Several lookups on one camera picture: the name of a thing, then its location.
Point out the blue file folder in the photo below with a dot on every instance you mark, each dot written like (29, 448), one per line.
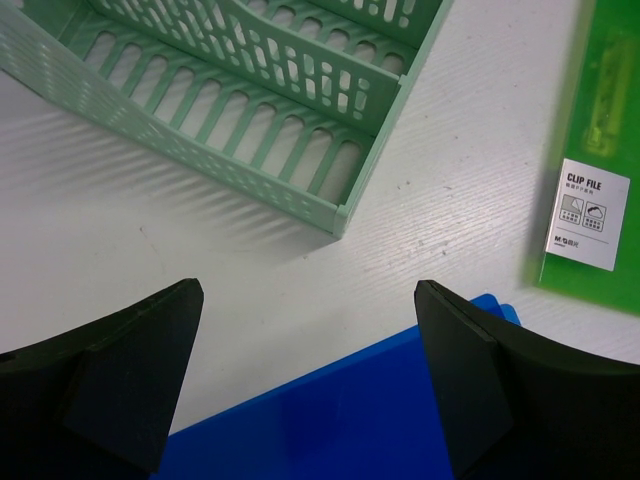
(369, 415)

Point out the green clip file folder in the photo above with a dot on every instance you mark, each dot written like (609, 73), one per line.
(591, 247)

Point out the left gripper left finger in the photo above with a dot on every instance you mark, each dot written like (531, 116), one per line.
(98, 401)

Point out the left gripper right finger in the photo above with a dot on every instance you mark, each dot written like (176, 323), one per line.
(514, 404)

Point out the mint green file organizer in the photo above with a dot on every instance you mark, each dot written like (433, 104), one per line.
(289, 102)

